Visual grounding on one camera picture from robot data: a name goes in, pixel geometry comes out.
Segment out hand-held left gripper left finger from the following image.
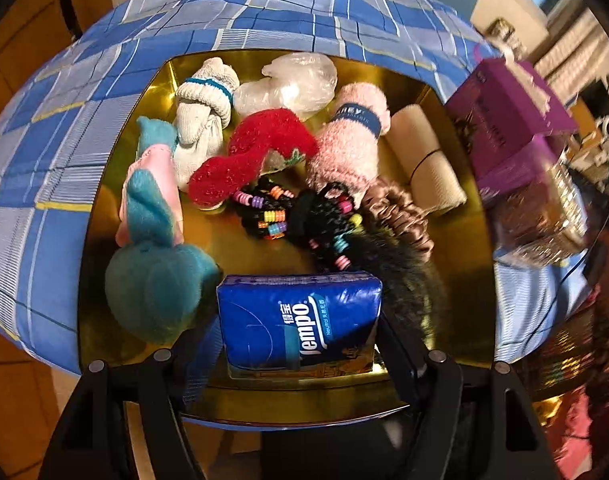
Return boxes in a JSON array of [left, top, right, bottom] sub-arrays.
[[37, 317, 225, 480]]

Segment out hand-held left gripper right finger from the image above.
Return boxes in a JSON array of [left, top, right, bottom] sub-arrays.
[[374, 310, 557, 480]]

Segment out black hair tuft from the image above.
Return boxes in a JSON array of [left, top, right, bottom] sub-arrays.
[[341, 225, 450, 333]]

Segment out blue plush toy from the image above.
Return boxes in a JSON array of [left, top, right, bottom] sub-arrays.
[[104, 116, 222, 345]]

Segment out blue tissue packet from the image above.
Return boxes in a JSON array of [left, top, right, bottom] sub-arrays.
[[216, 271, 383, 380]]

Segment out gold square tin box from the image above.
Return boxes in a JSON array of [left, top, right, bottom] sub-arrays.
[[77, 49, 500, 431]]

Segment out brown satin scrunchie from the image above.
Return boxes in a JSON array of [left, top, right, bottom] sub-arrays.
[[357, 177, 435, 261]]

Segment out black beaded hair tie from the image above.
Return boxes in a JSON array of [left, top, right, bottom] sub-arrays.
[[289, 182, 366, 272], [233, 176, 291, 242]]

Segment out pink fuzzy sock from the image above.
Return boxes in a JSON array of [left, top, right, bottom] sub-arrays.
[[304, 82, 392, 196]]

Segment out red fuzzy sock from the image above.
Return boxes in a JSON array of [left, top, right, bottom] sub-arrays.
[[188, 107, 319, 208]]

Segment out white sock with blue stripe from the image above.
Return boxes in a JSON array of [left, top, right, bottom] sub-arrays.
[[173, 56, 241, 193]]

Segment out clear plastic bag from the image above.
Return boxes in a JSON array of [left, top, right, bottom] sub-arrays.
[[233, 52, 338, 122]]

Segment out ornate silver tissue box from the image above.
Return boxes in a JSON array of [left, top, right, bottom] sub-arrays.
[[489, 150, 592, 267]]

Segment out woven rattan chair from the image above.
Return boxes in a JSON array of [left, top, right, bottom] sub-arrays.
[[529, 330, 601, 402]]

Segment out purple cardboard box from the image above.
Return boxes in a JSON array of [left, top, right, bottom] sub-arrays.
[[444, 42, 580, 206]]

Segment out pink blanket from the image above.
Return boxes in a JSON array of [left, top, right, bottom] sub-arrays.
[[559, 390, 609, 480]]

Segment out striped beige curtain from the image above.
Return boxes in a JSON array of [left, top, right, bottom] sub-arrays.
[[529, 10, 609, 92]]

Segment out packets on desk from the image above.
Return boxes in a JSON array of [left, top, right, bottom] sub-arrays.
[[484, 17, 530, 57]]

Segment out blue plaid bed sheet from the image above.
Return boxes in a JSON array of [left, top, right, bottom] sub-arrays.
[[0, 0, 585, 377]]

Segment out wooden wardrobe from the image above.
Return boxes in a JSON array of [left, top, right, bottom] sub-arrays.
[[0, 0, 121, 126]]

